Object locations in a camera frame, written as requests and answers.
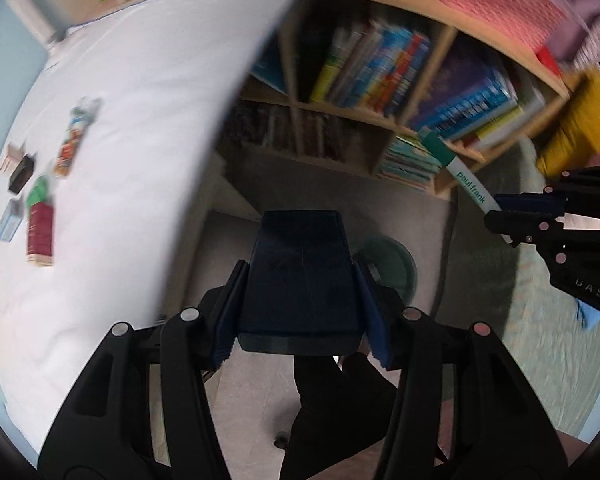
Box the light green rug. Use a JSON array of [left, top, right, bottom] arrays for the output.
[[450, 140, 600, 441]]

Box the teal round bin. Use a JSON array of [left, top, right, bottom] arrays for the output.
[[350, 237, 418, 306]]

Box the row of thin books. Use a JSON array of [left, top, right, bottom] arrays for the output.
[[225, 102, 296, 153], [300, 110, 381, 162]]

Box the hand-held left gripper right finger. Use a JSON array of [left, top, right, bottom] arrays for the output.
[[355, 260, 568, 480]]

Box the wooden bookshelf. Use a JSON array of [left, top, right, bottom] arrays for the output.
[[95, 0, 588, 201]]

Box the row of colourful upright books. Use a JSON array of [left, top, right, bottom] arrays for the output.
[[310, 20, 431, 117]]

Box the white desk with drawers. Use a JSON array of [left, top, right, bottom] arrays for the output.
[[0, 0, 306, 446]]

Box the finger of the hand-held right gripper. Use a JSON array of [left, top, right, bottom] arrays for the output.
[[495, 164, 600, 216], [485, 210, 571, 267]]

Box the red box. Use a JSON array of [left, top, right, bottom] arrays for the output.
[[535, 47, 564, 77]]

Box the pink plastic basket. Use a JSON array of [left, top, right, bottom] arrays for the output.
[[427, 0, 581, 56]]

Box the dark blue box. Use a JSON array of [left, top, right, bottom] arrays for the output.
[[237, 210, 366, 356]]

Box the black slim box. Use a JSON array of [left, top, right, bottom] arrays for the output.
[[7, 154, 38, 195]]

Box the small tan box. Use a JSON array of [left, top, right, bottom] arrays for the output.
[[0, 142, 27, 171]]

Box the colourful snack packet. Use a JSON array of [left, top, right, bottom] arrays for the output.
[[55, 97, 102, 178]]

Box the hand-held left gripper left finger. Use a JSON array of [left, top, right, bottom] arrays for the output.
[[37, 259, 253, 480]]

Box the yellow cushion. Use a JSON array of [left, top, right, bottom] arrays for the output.
[[537, 72, 600, 181]]

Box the person's black trouser leg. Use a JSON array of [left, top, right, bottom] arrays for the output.
[[280, 352, 403, 480]]

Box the white green-capped tube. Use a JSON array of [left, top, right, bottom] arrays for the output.
[[420, 130, 513, 243]]

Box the maroon box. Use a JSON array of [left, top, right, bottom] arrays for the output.
[[26, 202, 56, 267]]

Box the light blue box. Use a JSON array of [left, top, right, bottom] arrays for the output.
[[0, 197, 24, 241]]

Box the stack of teal thin books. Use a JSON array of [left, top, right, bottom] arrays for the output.
[[380, 135, 447, 192]]

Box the small green box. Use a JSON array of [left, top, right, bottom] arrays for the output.
[[27, 176, 52, 207]]

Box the blue picture book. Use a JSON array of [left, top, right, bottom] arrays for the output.
[[252, 47, 288, 95]]

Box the stack of purple blue books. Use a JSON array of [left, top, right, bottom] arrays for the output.
[[410, 40, 536, 156]]

